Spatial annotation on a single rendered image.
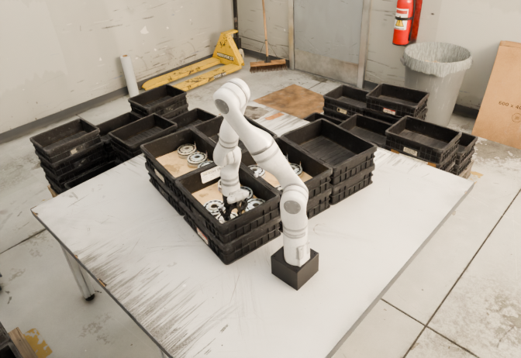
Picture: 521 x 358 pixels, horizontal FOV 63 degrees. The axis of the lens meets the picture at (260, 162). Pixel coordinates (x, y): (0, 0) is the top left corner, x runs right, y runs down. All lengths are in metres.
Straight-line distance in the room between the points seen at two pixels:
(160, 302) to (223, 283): 0.25
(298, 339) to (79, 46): 4.05
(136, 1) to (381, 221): 3.99
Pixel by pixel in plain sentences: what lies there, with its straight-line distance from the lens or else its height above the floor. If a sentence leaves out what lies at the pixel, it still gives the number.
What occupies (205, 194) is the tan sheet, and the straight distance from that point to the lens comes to 1.97.
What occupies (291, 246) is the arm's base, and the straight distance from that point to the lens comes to 1.58.
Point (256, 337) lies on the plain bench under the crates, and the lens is 1.59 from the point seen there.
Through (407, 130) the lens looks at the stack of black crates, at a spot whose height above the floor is 0.49.
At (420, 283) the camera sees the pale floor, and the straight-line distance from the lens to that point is 2.74.
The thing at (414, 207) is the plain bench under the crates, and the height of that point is 0.70.
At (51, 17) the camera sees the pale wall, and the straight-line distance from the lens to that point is 4.83.
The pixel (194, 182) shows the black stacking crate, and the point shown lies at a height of 0.88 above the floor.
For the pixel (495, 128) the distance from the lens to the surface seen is 4.23.
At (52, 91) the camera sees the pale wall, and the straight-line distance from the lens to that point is 4.95.
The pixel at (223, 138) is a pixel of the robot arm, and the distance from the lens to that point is 1.47.
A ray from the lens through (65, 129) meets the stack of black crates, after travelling 3.50.
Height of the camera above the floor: 2.02
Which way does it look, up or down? 34 degrees down
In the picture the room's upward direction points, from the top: 4 degrees counter-clockwise
